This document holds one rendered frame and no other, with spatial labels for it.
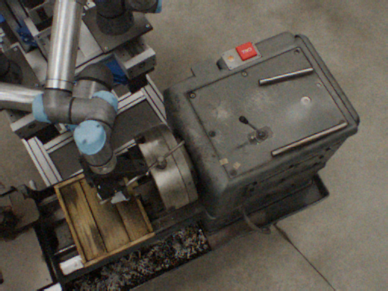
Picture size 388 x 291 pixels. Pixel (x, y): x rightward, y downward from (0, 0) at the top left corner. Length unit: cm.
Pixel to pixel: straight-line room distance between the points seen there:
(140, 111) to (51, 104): 154
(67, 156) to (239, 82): 139
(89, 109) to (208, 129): 49
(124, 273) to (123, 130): 94
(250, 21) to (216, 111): 183
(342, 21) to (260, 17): 58
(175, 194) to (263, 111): 42
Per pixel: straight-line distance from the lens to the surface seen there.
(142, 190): 164
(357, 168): 299
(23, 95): 155
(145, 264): 211
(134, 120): 272
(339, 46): 335
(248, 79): 164
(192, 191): 158
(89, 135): 113
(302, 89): 165
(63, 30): 128
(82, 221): 188
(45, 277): 180
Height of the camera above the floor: 268
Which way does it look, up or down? 70 degrees down
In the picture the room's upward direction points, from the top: 1 degrees counter-clockwise
